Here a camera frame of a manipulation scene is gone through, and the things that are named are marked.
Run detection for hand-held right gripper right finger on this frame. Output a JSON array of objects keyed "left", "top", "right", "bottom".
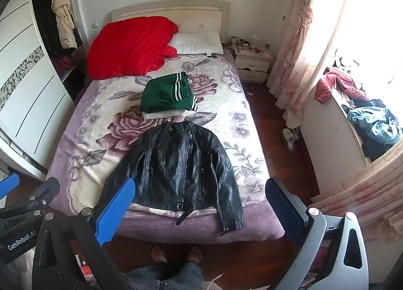
[{"left": 265, "top": 177, "right": 370, "bottom": 290}]

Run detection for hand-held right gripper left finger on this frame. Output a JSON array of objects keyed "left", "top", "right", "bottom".
[{"left": 31, "top": 177, "right": 137, "bottom": 290}]

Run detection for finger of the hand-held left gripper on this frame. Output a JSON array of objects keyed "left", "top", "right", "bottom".
[
  {"left": 0, "top": 172, "right": 20, "bottom": 200},
  {"left": 0, "top": 177, "right": 60, "bottom": 219}
]

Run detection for black leather jacket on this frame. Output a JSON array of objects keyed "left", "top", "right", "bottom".
[{"left": 100, "top": 121, "right": 245, "bottom": 234}]

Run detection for red clothes in wardrobe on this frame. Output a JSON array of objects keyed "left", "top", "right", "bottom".
[{"left": 52, "top": 55, "right": 77, "bottom": 74}]

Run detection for person's left foot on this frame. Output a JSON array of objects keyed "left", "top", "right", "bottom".
[{"left": 150, "top": 245, "right": 168, "bottom": 266}]

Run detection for person's foot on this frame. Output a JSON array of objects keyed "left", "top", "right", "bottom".
[
  {"left": 186, "top": 246, "right": 203, "bottom": 265},
  {"left": 150, "top": 245, "right": 168, "bottom": 266}
]

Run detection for white window bench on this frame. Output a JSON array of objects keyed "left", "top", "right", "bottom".
[{"left": 300, "top": 87, "right": 381, "bottom": 198}]

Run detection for white wardrobe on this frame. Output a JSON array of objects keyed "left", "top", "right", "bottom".
[{"left": 0, "top": 0, "right": 92, "bottom": 181}]

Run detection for person's grey pants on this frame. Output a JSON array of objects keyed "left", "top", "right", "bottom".
[{"left": 125, "top": 260, "right": 209, "bottom": 290}]

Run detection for loose pink floral curtain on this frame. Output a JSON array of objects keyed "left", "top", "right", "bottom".
[{"left": 310, "top": 147, "right": 403, "bottom": 248}]

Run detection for person's right foot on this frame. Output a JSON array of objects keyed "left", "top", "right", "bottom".
[{"left": 186, "top": 246, "right": 203, "bottom": 265}]

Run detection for grey folded garment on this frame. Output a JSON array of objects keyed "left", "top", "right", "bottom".
[{"left": 142, "top": 109, "right": 187, "bottom": 121}]

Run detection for green striped folded garment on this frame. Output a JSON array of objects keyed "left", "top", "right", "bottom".
[{"left": 139, "top": 71, "right": 199, "bottom": 113}]

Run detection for teal jacket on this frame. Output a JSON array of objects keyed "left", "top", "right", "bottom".
[{"left": 346, "top": 99, "right": 403, "bottom": 162}]

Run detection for pink garment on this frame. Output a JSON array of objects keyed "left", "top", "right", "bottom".
[{"left": 314, "top": 68, "right": 370, "bottom": 105}]

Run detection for beige nightstand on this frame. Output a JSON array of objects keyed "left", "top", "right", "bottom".
[{"left": 234, "top": 47, "right": 272, "bottom": 83}]

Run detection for black hanging coat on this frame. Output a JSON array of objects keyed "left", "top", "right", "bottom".
[{"left": 32, "top": 0, "right": 61, "bottom": 58}]

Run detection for red quilt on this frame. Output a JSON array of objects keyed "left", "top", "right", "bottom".
[{"left": 87, "top": 16, "right": 179, "bottom": 80}]

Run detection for beige hanging coat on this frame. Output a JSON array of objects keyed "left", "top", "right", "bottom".
[{"left": 51, "top": 0, "right": 79, "bottom": 50}]

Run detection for tied pink floral curtain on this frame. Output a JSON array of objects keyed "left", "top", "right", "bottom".
[{"left": 266, "top": 0, "right": 358, "bottom": 127}]

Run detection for white pillow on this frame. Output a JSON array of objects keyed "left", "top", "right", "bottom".
[{"left": 168, "top": 32, "right": 224, "bottom": 56}]

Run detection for beige wooden bed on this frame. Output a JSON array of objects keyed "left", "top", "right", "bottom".
[{"left": 47, "top": 0, "right": 286, "bottom": 244}]

